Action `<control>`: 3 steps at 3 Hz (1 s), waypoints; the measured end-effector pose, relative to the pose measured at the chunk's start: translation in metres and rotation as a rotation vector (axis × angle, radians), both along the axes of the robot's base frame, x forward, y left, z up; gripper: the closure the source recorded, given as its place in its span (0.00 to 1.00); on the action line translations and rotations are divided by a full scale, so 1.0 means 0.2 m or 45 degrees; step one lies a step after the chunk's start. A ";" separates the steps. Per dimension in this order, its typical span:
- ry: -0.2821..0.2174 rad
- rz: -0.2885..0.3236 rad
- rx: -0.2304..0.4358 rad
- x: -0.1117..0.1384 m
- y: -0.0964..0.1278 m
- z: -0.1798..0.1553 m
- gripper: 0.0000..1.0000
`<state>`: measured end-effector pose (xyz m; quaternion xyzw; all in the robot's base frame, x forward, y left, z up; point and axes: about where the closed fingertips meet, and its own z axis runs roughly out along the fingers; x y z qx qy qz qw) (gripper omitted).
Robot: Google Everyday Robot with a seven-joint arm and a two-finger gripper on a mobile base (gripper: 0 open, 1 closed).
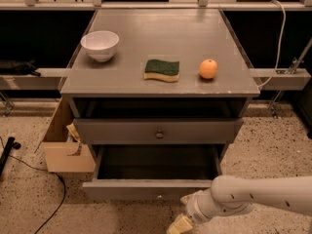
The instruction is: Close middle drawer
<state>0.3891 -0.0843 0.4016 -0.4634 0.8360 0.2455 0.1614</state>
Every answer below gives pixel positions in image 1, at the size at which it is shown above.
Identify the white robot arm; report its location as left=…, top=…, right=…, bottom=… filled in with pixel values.
left=166, top=175, right=312, bottom=234

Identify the black object on rail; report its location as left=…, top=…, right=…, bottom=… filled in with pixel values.
left=0, top=60, right=41, bottom=77

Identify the cardboard box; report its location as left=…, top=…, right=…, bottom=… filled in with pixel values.
left=41, top=99, right=96, bottom=173

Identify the grey drawer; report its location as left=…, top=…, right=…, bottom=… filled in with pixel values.
left=73, top=118, right=243, bottom=144
left=83, top=144, right=220, bottom=201

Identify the orange fruit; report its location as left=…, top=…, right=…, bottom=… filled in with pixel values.
left=199, top=59, right=217, bottom=79

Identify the grey wooden drawer cabinet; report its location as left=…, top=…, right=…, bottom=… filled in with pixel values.
left=61, top=9, right=259, bottom=120

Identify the white hanging cable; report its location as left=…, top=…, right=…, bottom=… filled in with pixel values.
left=256, top=0, right=288, bottom=90

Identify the white ceramic bowl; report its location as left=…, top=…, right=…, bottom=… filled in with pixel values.
left=80, top=30, right=119, bottom=62

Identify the black stand foot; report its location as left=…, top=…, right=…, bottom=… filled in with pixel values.
left=0, top=136, right=21, bottom=175

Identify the green yellow sponge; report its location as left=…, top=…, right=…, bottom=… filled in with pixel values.
left=143, top=59, right=179, bottom=83

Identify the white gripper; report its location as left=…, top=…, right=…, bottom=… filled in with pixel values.
left=167, top=189, right=254, bottom=234

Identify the black floor cable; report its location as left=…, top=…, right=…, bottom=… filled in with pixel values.
left=0, top=136, right=67, bottom=234

